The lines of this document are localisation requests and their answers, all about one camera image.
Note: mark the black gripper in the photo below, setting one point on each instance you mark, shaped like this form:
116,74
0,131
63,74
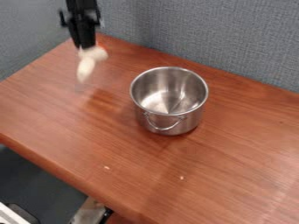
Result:
77,9

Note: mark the white toy mushroom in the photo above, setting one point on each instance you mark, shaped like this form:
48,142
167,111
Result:
88,58

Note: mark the stainless steel pot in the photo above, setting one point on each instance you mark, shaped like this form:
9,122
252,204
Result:
168,95

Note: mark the white and black floor object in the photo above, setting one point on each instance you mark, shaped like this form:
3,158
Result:
12,214

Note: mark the table leg bracket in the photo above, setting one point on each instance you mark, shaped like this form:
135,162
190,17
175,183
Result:
91,213

